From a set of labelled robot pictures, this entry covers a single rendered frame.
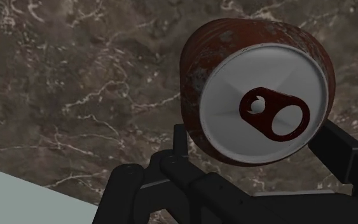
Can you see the rusty red drink can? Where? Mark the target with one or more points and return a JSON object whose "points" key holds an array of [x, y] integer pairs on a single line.
{"points": [[247, 93]]}

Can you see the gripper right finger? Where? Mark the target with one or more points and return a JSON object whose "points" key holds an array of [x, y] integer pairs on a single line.
{"points": [[349, 161]]}

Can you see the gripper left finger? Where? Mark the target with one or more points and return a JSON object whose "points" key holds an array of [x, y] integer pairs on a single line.
{"points": [[166, 186]]}

